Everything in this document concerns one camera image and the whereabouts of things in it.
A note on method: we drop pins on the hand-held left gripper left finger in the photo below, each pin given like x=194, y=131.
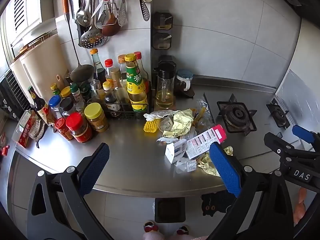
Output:
x=95, y=167

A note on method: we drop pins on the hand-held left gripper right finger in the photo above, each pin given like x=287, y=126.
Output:
x=225, y=170

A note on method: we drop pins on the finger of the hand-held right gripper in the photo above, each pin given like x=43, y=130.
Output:
x=276, y=145
x=303, y=133

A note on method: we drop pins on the yellow foil wrapper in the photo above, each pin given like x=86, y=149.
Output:
x=207, y=166

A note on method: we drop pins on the white pink medicine box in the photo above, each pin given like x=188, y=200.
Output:
x=201, y=141

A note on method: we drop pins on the small clear plastic packet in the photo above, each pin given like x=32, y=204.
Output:
x=186, y=166

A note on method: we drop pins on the small white blue box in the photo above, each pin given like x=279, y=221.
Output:
x=175, y=151

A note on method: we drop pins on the pale yellow paper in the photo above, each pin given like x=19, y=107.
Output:
x=182, y=123

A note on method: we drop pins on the black trash bin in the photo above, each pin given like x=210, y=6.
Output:
x=170, y=210

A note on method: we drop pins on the silver foil packet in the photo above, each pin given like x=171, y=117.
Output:
x=163, y=139

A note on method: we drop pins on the yellow foam fruit net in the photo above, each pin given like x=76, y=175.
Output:
x=151, y=126

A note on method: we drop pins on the clear printed plastic wrapper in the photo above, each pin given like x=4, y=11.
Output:
x=203, y=103

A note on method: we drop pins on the small clear plastic bag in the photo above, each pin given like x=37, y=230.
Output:
x=166, y=123

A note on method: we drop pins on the white tissue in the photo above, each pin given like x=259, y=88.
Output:
x=153, y=116

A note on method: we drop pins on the small gas burner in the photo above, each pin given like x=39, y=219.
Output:
x=278, y=113

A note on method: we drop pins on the black cat floor mat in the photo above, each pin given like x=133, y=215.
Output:
x=212, y=205

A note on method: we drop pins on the silver foil splash guard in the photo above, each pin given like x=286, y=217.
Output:
x=300, y=92

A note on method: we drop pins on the large red lid jar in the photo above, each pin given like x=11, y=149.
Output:
x=78, y=128

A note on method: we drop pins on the large gas burner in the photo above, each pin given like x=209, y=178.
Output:
x=236, y=116

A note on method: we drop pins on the yellow lid plastic jar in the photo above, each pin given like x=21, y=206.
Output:
x=96, y=117

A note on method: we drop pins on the small red chili jar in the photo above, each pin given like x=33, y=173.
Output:
x=62, y=128

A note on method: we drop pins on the clear bag of spices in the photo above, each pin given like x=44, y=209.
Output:
x=37, y=132

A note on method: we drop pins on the black lid jar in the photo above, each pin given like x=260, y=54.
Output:
x=67, y=106

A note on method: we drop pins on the yellow cap dark sauce bottle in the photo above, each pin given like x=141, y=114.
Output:
x=110, y=97

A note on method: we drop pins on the blue lid bottle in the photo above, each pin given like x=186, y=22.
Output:
x=55, y=106

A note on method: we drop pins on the person's right slipper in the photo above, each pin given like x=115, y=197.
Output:
x=182, y=230

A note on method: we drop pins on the person's slipper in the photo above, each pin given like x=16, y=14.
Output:
x=182, y=230
x=150, y=227

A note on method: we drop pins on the glass cruet steel top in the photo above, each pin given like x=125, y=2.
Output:
x=96, y=91

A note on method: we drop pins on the green cap spice bottle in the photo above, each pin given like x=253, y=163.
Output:
x=75, y=92

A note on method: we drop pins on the small yellow lid jar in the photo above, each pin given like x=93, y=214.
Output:
x=66, y=92

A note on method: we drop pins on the red food box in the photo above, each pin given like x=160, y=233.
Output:
x=23, y=130

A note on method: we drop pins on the person's left slipper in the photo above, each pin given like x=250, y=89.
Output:
x=150, y=227

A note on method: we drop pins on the brown coaster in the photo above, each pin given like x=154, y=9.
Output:
x=188, y=94

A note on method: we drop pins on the tall brown cap clear bottle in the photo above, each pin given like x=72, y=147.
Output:
x=118, y=85

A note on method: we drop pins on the green yellow cap bottle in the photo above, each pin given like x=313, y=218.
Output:
x=55, y=88

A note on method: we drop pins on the large green yellow label bottle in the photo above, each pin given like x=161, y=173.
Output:
x=135, y=87

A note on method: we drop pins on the person's pink trouser legs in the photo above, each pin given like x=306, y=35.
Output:
x=152, y=237

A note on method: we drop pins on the small red object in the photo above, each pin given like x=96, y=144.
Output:
x=4, y=150

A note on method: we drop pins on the glass jar blue lid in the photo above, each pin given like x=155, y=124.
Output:
x=183, y=81

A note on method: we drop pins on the red cap sauce bottle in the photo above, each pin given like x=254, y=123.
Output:
x=110, y=70

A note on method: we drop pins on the dark soy sauce bottle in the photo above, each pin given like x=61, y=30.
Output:
x=98, y=67

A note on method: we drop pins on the glass oil dispenser black lid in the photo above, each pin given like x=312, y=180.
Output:
x=165, y=87

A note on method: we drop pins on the orange cap bottle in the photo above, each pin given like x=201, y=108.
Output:
x=122, y=63

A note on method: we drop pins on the beige cutting board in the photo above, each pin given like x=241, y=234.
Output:
x=45, y=70

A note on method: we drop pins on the tall red cap bottle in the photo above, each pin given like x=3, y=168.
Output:
x=141, y=66

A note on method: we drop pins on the black seasoning box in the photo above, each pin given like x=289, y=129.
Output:
x=162, y=20
x=162, y=40
x=167, y=59

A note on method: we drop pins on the large steel skimmer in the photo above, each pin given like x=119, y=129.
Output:
x=92, y=38

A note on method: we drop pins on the brown wooden ladle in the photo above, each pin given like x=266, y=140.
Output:
x=110, y=28

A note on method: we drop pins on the steel ladle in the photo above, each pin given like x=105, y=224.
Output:
x=82, y=17

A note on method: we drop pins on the small steel slotted spoon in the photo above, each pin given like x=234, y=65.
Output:
x=122, y=15

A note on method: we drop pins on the steel slotted spatula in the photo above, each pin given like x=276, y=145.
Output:
x=145, y=10

